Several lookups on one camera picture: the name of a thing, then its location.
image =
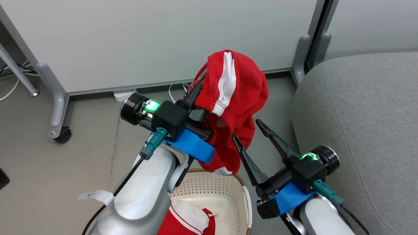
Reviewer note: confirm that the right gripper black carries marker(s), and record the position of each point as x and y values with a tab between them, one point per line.
277	181

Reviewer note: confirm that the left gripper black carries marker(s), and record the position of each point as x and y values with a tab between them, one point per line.
134	107

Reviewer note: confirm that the red shorts with white stripe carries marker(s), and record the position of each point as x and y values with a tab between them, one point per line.
248	94

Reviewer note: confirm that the red garment with thin white lines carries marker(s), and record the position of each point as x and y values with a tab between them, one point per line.
183	222

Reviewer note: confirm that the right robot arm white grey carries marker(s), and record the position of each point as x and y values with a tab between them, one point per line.
320	218

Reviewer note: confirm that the cream perforated laundry basket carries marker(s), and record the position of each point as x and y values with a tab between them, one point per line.
222	195

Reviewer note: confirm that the grey fabric sofa seat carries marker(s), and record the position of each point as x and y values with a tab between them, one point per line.
365	124

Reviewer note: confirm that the white power strip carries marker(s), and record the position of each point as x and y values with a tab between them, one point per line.
124	94

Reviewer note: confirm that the wide white partition panel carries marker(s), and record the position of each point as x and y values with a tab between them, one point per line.
163	39

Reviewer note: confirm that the short grey partition foot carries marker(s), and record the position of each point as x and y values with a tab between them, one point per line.
321	45
300	58

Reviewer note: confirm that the white paper tag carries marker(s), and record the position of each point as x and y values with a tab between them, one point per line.
98	196

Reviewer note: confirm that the black caster wheel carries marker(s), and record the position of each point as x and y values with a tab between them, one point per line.
63	135

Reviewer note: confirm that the grey partition foot with caster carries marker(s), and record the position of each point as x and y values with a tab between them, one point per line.
57	98

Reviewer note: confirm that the narrow white partition panel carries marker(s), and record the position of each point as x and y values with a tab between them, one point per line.
375	26

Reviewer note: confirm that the grey metal table leg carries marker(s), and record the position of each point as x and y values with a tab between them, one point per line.
16	70

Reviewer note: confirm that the small black flat object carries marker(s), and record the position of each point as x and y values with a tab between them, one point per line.
3	179

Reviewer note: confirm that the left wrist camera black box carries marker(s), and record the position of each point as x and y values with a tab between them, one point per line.
169	119

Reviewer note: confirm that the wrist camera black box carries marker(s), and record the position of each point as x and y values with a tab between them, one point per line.
307	174
169	119

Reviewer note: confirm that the left blue camera mount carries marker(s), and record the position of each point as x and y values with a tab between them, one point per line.
192	145

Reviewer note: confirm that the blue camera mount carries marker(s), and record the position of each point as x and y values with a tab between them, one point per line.
290	197
192	145

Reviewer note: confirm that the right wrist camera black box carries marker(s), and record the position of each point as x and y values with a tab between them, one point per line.
307	174

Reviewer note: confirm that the right blue camera mount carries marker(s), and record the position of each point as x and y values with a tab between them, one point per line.
290	197

